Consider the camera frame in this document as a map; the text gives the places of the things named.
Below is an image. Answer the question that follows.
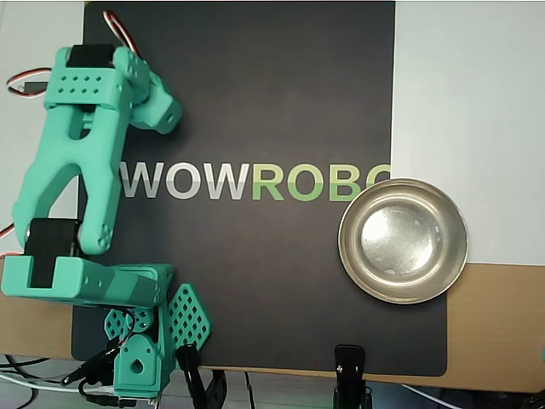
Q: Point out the teal robot base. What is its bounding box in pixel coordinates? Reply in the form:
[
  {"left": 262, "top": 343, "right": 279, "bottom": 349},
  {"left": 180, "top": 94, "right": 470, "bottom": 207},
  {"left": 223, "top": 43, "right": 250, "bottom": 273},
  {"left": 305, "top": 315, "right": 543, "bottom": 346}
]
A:
[{"left": 103, "top": 262, "right": 213, "bottom": 404}]

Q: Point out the black robot base clamp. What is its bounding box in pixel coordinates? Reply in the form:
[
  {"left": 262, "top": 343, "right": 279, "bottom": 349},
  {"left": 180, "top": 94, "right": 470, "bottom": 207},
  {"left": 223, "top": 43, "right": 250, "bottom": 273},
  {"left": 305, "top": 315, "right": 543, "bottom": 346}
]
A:
[{"left": 175, "top": 342, "right": 229, "bottom": 409}]

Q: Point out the metal bowl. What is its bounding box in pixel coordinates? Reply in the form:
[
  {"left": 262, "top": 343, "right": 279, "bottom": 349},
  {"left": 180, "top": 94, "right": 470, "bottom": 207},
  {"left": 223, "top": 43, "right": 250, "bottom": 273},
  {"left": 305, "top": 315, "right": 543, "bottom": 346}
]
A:
[{"left": 337, "top": 176, "right": 469, "bottom": 306}]

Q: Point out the black mat with WOWROBO print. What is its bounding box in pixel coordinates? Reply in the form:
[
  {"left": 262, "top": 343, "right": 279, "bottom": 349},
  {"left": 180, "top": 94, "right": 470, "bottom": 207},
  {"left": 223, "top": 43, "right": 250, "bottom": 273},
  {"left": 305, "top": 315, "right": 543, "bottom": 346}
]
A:
[{"left": 70, "top": 1, "right": 449, "bottom": 378}]

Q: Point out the white paper sheet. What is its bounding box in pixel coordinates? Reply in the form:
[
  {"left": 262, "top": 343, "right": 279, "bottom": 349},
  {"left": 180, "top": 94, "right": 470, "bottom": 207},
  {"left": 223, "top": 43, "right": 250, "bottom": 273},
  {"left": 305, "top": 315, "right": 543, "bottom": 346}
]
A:
[
  {"left": 389, "top": 1, "right": 545, "bottom": 268},
  {"left": 0, "top": 1, "right": 85, "bottom": 262}
]

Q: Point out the black USB stick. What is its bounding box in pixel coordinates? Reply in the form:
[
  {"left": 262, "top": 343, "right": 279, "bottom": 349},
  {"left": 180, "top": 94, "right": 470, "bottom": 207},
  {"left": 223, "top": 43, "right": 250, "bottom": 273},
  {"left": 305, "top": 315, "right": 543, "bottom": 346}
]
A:
[{"left": 16, "top": 81, "right": 50, "bottom": 97}]

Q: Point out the thin red black base wire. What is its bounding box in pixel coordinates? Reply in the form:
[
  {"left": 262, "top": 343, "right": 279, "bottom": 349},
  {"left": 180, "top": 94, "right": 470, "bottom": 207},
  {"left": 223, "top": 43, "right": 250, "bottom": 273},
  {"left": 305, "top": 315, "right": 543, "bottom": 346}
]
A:
[{"left": 120, "top": 309, "right": 146, "bottom": 347}]

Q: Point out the thin black cable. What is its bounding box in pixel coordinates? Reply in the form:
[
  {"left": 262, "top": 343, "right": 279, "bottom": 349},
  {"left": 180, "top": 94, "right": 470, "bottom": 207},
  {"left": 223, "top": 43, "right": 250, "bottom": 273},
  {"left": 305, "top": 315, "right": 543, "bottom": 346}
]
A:
[{"left": 243, "top": 370, "right": 256, "bottom": 409}]

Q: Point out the white cable with connector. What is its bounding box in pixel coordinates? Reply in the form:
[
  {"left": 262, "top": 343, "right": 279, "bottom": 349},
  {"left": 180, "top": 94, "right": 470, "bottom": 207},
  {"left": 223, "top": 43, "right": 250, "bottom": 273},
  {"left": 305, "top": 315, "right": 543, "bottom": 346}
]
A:
[{"left": 399, "top": 383, "right": 452, "bottom": 409}]

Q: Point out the red white black servo wire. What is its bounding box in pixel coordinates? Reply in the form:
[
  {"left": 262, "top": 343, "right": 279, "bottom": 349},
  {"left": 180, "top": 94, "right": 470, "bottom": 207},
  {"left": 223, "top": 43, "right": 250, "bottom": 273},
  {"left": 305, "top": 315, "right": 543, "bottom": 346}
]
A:
[
  {"left": 103, "top": 10, "right": 141, "bottom": 55},
  {"left": 0, "top": 221, "right": 19, "bottom": 260},
  {"left": 5, "top": 66, "right": 55, "bottom": 98}
]

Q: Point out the black power plug cable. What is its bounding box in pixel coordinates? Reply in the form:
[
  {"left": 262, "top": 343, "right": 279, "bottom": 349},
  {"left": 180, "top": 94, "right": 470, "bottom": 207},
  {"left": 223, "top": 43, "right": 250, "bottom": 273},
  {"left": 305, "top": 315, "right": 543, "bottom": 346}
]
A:
[{"left": 60, "top": 345, "right": 123, "bottom": 387}]

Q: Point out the black USB plug cable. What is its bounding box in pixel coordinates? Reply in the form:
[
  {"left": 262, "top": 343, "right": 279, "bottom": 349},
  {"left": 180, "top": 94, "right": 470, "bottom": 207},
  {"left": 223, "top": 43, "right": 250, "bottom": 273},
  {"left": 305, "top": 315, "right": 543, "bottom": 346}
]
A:
[{"left": 77, "top": 378, "right": 124, "bottom": 406}]

